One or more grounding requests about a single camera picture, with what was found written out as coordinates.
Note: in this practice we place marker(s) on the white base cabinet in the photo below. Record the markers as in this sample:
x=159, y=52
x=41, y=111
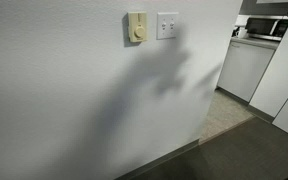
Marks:
x=243, y=69

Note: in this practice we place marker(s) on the grey countertop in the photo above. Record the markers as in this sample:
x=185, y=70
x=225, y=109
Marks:
x=257, y=42

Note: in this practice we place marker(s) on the grey wall baseboard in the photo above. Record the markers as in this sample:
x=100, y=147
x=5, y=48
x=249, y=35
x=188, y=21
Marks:
x=159, y=161

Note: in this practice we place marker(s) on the white double switch plate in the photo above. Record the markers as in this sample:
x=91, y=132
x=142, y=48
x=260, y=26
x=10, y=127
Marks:
x=166, y=17

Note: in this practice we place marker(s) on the small items on counter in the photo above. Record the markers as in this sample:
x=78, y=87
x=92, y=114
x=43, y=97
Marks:
x=240, y=32

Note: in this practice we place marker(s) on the beige wall thermostat dial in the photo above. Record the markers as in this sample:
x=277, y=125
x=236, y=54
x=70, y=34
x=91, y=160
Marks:
x=137, y=26

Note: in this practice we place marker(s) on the black microwave oven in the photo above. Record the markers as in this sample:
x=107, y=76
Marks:
x=267, y=27

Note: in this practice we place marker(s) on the white tall cabinet panel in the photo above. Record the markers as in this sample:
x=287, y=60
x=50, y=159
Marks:
x=272, y=91

